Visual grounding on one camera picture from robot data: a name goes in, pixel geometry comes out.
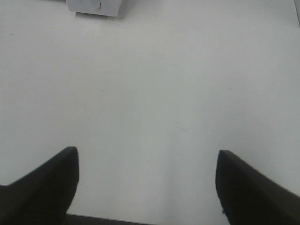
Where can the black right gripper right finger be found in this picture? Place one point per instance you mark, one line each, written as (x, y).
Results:
(250, 198)

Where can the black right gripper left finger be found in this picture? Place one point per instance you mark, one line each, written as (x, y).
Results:
(43, 196)

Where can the white microwave oven body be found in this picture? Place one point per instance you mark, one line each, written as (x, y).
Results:
(108, 7)

